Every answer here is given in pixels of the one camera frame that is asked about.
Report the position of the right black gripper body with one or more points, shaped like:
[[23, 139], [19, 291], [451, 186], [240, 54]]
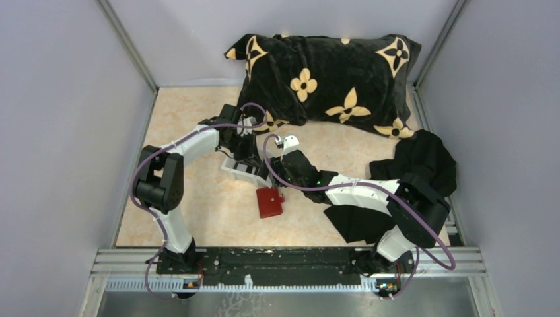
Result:
[[280, 171]]

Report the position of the black cards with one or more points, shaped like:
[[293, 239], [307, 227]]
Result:
[[238, 167]]

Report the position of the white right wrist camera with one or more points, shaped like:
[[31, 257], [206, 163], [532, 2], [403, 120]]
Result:
[[288, 143]]

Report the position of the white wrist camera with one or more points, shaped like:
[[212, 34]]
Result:
[[288, 143], [249, 122]]

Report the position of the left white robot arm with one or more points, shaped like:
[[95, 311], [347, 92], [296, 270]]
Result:
[[157, 185]]

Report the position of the white slotted cable duct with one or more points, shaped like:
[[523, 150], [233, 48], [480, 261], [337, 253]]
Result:
[[179, 285]]

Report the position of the black cloth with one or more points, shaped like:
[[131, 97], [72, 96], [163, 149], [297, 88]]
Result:
[[426, 156]]

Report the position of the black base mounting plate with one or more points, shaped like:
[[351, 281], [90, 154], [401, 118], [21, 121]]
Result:
[[270, 267]]

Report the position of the red card holder wallet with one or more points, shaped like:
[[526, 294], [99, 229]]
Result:
[[270, 202]]

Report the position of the white plastic card box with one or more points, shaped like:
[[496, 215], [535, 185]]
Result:
[[260, 180]]

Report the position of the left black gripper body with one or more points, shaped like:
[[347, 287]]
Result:
[[243, 147]]

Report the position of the black pillow with yellow flowers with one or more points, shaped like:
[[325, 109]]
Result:
[[356, 82]]

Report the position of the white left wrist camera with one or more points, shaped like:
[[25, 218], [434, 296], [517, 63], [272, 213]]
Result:
[[249, 122]]

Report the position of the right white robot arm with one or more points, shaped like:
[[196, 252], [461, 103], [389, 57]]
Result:
[[417, 211]]

